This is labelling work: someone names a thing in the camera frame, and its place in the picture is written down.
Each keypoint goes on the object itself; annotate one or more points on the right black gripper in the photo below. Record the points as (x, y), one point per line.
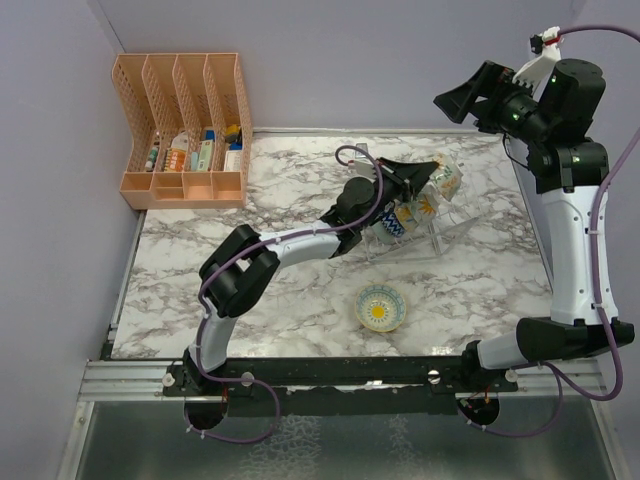
(458, 102)

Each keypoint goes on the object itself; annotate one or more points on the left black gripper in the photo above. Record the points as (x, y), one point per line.
(416, 173)

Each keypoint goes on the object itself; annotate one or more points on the red patterned bowl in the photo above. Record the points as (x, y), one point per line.
(398, 222)

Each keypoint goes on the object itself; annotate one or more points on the yellow leaf patterned bowl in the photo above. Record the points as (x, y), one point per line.
(446, 180)

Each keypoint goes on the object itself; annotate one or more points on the blue orange floral bowl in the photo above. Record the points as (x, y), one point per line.
(407, 205)

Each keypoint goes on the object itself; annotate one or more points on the teal ceramic bowl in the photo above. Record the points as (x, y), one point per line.
(382, 232)

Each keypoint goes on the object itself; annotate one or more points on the yellow blue rimmed bowl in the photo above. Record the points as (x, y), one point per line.
(380, 308)

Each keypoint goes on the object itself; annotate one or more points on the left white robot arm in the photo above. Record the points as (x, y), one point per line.
(236, 274)

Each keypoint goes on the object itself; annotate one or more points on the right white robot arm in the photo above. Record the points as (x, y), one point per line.
(570, 170)

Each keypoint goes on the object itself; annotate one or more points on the white flat packet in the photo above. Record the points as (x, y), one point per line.
(233, 160)

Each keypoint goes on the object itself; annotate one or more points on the yellow black toy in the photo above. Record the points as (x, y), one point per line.
(233, 134)

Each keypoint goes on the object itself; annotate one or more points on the teal white box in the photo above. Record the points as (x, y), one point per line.
(201, 159)

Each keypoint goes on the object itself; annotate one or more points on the peach plastic desk organizer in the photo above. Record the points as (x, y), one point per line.
(163, 94)

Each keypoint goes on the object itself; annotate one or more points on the orange white box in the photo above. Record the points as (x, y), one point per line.
(176, 153)

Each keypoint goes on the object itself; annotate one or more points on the small bottles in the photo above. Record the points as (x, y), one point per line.
(152, 157)

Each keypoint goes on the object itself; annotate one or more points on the white wire dish rack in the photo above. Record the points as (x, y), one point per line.
(434, 238)

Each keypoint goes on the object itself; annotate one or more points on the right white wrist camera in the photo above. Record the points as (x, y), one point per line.
(546, 51)

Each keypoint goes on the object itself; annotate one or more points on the black mounting base rail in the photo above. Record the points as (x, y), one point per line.
(326, 386)

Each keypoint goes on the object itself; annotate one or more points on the aluminium frame rail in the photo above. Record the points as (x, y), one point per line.
(143, 380)

